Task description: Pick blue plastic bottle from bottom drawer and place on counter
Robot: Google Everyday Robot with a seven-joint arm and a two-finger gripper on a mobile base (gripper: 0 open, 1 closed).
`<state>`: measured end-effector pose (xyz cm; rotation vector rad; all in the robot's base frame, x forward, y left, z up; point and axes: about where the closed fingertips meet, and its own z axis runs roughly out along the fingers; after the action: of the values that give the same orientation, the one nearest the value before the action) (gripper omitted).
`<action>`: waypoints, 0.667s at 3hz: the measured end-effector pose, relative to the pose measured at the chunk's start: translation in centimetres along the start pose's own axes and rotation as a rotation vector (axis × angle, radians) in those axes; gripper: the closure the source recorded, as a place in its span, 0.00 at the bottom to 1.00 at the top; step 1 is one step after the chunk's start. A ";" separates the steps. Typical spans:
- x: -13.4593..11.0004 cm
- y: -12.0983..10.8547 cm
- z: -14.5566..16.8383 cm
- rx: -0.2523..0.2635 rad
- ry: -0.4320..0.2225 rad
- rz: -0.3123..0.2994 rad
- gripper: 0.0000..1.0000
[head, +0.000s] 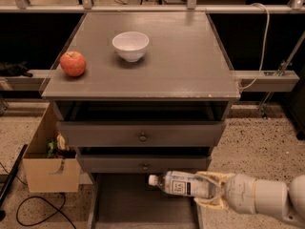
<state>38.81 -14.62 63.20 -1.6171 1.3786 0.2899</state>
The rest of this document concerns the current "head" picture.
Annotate white bowl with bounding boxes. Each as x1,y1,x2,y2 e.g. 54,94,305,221
112,31,150,62

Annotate metal frame rail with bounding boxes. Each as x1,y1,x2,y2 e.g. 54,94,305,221
0,5,305,14

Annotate items in cardboard box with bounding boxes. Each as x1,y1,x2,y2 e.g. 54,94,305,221
47,134,70,158

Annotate clear plastic water bottle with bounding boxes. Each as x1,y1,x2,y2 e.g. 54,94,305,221
149,171,215,198

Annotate grey drawer cabinet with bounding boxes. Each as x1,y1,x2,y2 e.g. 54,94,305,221
41,10,241,229

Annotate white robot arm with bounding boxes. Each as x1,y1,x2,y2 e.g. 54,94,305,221
194,172,305,228

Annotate black bar on floor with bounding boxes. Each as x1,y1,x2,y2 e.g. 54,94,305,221
0,144,28,207

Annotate grey drawer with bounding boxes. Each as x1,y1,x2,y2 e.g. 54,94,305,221
57,121,226,147
76,155,212,174
86,174,202,229

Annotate grey middle drawer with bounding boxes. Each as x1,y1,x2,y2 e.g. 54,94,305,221
76,155,212,174

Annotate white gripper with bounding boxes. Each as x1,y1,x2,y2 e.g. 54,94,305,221
193,171,255,214

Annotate black floor cable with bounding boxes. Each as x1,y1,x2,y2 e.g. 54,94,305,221
15,193,77,229

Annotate cardboard box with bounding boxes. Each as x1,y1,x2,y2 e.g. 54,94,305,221
23,105,80,193

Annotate red apple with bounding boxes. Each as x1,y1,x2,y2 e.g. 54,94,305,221
59,52,87,77

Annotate grey top drawer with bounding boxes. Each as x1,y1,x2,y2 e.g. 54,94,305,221
57,121,226,147

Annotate grey bottom drawer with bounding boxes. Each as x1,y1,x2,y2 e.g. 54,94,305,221
86,174,202,229

